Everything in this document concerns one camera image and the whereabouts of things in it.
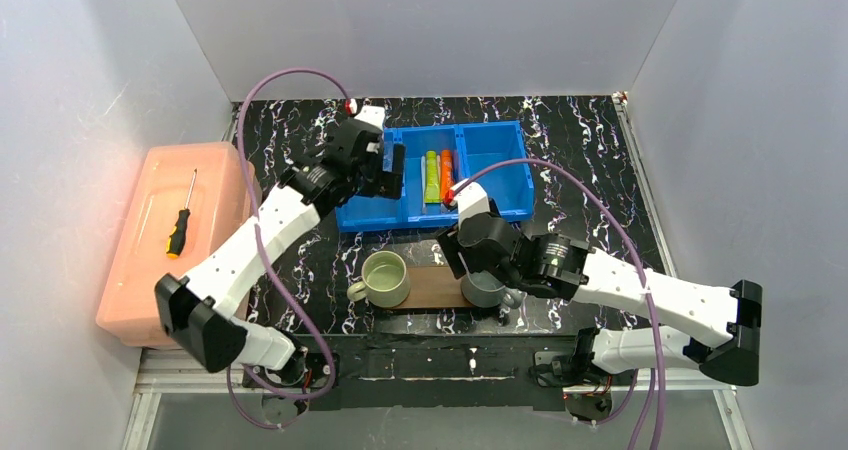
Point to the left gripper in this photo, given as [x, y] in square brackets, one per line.
[382, 171]

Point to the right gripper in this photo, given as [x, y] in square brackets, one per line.
[457, 255]

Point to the oval wooden tray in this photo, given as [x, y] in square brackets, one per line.
[433, 288]

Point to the grey ceramic mug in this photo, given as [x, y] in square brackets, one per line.
[485, 291]

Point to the light green ceramic mug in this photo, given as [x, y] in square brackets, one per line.
[384, 282]

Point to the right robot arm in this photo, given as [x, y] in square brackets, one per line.
[715, 330]

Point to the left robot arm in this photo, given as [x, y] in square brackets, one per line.
[199, 309]

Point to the green toothpaste tube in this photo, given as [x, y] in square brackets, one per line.
[432, 178]

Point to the orange toothpaste tube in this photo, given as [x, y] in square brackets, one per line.
[448, 175]

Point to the pink plastic storage box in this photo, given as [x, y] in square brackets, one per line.
[219, 206]

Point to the yellow black screwdriver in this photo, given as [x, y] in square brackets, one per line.
[178, 237]

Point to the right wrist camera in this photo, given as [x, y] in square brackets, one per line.
[470, 199]

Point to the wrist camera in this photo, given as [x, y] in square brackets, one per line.
[372, 115]
[470, 199]

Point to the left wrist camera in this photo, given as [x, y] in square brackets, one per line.
[372, 115]

